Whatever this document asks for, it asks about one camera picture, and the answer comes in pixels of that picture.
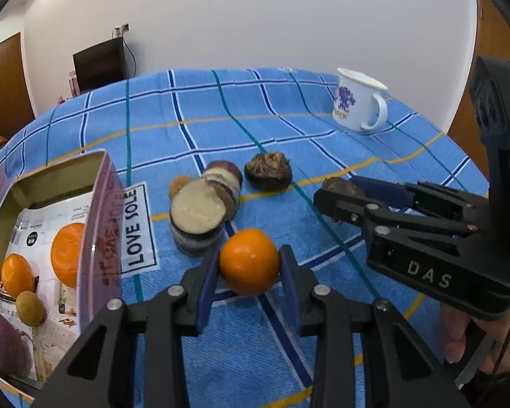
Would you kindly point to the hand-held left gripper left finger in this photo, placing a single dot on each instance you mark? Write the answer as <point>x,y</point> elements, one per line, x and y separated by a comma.
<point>206,293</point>

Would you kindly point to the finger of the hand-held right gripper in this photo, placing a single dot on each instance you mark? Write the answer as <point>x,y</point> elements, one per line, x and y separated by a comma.
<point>382,190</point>
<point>348,210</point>

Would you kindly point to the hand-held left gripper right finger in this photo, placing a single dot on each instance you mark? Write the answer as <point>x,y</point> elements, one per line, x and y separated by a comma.
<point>291,293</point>

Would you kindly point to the small brown bulb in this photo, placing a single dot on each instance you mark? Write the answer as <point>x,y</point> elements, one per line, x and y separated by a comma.
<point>338,186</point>

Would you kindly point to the orange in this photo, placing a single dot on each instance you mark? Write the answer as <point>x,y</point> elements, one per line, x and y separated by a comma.
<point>68,248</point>
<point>248,261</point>
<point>16,276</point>

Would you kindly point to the purple eggplant slice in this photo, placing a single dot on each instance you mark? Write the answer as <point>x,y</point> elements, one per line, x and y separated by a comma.
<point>229,176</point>
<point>195,210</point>
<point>193,241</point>

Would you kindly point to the small yellow-brown longan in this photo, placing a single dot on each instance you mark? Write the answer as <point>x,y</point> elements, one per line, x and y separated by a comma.
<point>177,187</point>

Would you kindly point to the pink tin box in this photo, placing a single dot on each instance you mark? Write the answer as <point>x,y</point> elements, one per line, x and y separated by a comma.
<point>106,229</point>

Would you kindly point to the green kiwi fruit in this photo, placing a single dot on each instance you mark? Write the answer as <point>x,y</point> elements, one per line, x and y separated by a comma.
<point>29,308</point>

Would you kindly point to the purple-red fruit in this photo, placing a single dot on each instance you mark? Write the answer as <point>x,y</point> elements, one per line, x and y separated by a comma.
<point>2,344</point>

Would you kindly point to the person's right hand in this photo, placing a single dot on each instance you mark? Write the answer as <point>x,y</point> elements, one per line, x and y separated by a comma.
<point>452,335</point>

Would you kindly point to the white mug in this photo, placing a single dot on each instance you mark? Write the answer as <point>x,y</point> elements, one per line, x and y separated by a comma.
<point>352,106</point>

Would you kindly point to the blue plaid tablecloth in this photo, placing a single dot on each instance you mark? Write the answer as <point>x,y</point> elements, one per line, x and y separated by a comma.
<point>280,106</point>

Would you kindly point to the printed paper sheet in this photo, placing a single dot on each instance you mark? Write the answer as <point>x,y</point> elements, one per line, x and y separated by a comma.
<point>38,221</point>

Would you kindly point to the light wooden door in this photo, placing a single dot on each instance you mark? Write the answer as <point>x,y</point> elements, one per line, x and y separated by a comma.
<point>493,21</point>

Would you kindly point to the black television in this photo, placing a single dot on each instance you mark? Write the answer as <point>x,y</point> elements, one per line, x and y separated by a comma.
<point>97,66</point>

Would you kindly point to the dark wooden door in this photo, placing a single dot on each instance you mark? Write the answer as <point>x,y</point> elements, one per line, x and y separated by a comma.
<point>6,85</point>

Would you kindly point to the wall socket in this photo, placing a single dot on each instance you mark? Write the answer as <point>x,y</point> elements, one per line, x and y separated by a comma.
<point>122,29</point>

